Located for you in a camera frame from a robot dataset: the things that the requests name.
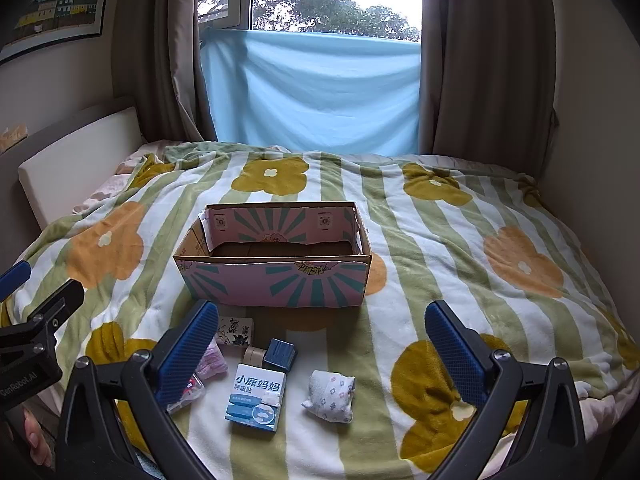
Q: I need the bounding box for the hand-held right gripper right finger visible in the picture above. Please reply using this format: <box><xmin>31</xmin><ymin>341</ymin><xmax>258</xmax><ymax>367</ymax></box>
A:
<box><xmin>424</xmin><ymin>300</ymin><xmax>588</xmax><ymax>480</ymax></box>

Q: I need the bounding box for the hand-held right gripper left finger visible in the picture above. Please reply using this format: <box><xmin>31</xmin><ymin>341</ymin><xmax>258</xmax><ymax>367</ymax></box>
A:
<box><xmin>55</xmin><ymin>300</ymin><xmax>221</xmax><ymax>480</ymax></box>

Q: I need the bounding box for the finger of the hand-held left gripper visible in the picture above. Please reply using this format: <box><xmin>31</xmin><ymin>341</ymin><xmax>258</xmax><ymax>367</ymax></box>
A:
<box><xmin>0</xmin><ymin>260</ymin><xmax>32</xmax><ymax>298</ymax></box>
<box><xmin>0</xmin><ymin>279</ymin><xmax>86</xmax><ymax>361</ymax></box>

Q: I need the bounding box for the pink fuzzy scrunchie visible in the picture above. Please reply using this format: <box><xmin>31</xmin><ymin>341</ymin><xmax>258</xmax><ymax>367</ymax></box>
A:
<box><xmin>195</xmin><ymin>335</ymin><xmax>228</xmax><ymax>381</ymax></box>

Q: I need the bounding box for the floral tissue pack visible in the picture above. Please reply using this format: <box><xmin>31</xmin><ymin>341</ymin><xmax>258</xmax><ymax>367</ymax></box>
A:
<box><xmin>216</xmin><ymin>316</ymin><xmax>255</xmax><ymax>348</ymax></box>

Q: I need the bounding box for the blue and white medicine box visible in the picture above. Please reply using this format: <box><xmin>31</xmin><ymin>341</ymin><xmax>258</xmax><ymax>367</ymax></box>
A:
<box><xmin>224</xmin><ymin>361</ymin><xmax>288</xmax><ymax>433</ymax></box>

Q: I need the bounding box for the small blue box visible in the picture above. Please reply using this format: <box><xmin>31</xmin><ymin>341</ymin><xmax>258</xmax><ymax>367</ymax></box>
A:
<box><xmin>263</xmin><ymin>338</ymin><xmax>298</xmax><ymax>373</ymax></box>

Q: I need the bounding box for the pink printed cardboard box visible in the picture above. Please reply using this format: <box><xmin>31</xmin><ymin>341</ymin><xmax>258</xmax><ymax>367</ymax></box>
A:
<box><xmin>172</xmin><ymin>201</ymin><xmax>375</xmax><ymax>308</ymax></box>

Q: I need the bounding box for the white printed cloth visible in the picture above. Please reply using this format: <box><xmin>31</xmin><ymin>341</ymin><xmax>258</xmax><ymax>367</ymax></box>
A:
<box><xmin>301</xmin><ymin>370</ymin><xmax>356</xmax><ymax>423</ymax></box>

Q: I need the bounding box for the person's left hand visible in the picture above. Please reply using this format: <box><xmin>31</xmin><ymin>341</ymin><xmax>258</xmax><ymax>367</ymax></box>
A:
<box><xmin>21</xmin><ymin>406</ymin><xmax>52</xmax><ymax>450</ymax></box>

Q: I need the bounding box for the clear plastic packet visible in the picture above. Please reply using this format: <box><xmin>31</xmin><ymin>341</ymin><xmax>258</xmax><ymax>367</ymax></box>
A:
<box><xmin>167</xmin><ymin>372</ymin><xmax>206</xmax><ymax>413</ymax></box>

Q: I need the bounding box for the flower striped blanket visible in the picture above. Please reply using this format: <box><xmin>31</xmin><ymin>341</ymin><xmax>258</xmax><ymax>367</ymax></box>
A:
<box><xmin>0</xmin><ymin>140</ymin><xmax>640</xmax><ymax>480</ymax></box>

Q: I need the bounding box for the pink pillow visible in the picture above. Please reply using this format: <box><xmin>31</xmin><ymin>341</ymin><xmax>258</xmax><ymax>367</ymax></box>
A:
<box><xmin>72</xmin><ymin>152</ymin><xmax>151</xmax><ymax>213</ymax></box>

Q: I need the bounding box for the white headboard panel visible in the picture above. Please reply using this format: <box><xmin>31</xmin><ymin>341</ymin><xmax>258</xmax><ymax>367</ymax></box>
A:
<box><xmin>17</xmin><ymin>106</ymin><xmax>148</xmax><ymax>228</ymax></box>

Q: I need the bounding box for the beige crumpled item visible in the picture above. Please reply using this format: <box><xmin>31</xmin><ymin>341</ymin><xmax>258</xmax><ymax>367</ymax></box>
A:
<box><xmin>0</xmin><ymin>124</ymin><xmax>28</xmax><ymax>155</ymax></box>

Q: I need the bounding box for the brown curtain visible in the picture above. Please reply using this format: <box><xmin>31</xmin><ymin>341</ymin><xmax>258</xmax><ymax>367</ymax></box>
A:
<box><xmin>419</xmin><ymin>0</ymin><xmax>558</xmax><ymax>181</ymax></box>
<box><xmin>112</xmin><ymin>0</ymin><xmax>218</xmax><ymax>143</ymax></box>

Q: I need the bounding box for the light blue cloth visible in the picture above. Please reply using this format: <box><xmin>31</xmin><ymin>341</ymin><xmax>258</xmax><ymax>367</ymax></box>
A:
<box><xmin>200</xmin><ymin>27</ymin><xmax>422</xmax><ymax>156</ymax></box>

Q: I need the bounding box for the wall poster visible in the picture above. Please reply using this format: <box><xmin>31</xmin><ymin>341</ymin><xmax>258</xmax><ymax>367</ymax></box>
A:
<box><xmin>0</xmin><ymin>0</ymin><xmax>118</xmax><ymax>63</ymax></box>

